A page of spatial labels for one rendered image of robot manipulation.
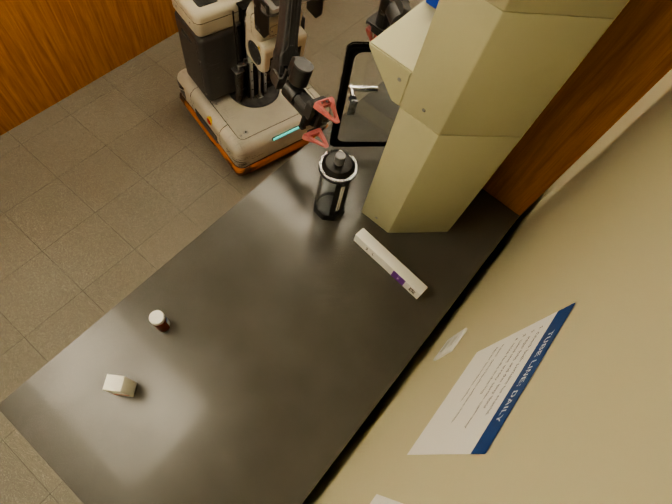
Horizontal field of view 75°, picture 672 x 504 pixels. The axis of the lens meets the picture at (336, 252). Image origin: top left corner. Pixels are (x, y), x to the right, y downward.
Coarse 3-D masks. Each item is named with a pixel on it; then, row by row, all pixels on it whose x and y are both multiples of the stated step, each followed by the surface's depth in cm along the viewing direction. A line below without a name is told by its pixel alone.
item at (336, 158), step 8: (336, 152) 120; (344, 152) 120; (328, 160) 118; (336, 160) 116; (344, 160) 117; (352, 160) 120; (328, 168) 117; (336, 168) 118; (344, 168) 118; (352, 168) 119; (336, 176) 117; (344, 176) 118
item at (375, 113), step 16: (368, 64) 115; (352, 80) 119; (368, 80) 120; (352, 96) 125; (368, 96) 125; (384, 96) 126; (368, 112) 131; (384, 112) 132; (352, 128) 137; (368, 128) 138; (384, 128) 139
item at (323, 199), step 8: (328, 152) 121; (320, 160) 120; (320, 168) 119; (320, 176) 123; (328, 176) 118; (352, 176) 119; (320, 184) 125; (328, 184) 121; (336, 184) 119; (320, 192) 128; (328, 192) 124; (320, 200) 131; (328, 200) 128; (320, 208) 134; (328, 208) 132
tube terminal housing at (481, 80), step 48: (480, 0) 71; (432, 48) 83; (480, 48) 77; (528, 48) 77; (576, 48) 78; (432, 96) 91; (480, 96) 87; (528, 96) 88; (432, 144) 100; (480, 144) 101; (384, 192) 125; (432, 192) 119
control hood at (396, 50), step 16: (416, 16) 97; (432, 16) 98; (384, 32) 94; (400, 32) 94; (416, 32) 95; (384, 48) 92; (400, 48) 92; (416, 48) 93; (384, 64) 93; (400, 64) 91; (384, 80) 96; (400, 80) 93; (400, 96) 96
